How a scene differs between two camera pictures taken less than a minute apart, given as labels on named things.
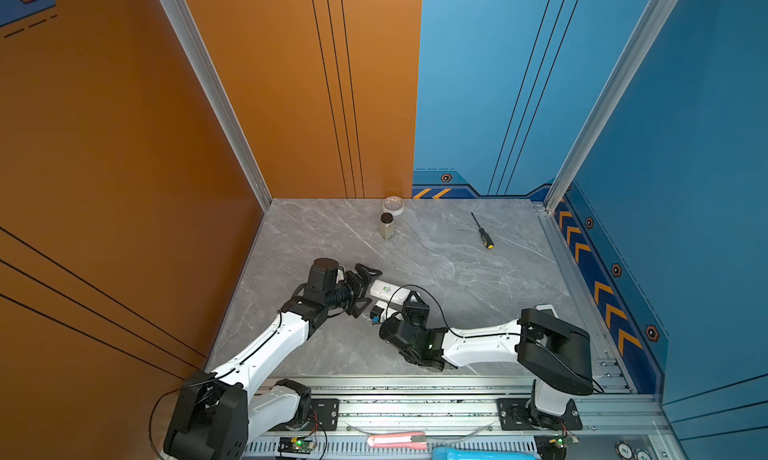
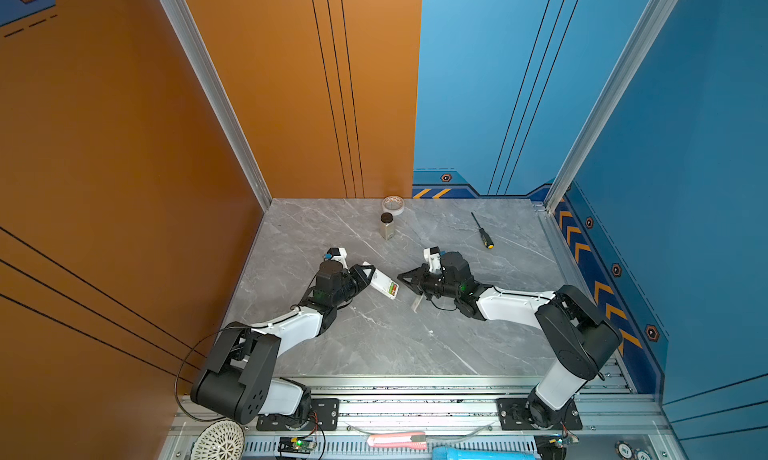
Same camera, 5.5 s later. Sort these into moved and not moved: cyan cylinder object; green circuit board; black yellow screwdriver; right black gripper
Moved: right black gripper
Not moved: cyan cylinder object; black yellow screwdriver; green circuit board
